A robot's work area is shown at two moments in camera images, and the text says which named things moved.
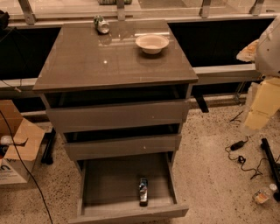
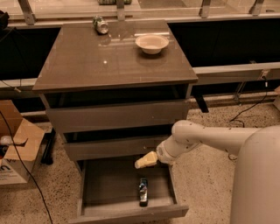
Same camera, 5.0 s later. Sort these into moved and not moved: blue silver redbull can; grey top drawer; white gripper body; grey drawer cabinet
Moved: white gripper body
Not moved: grey top drawer; blue silver redbull can; grey drawer cabinet
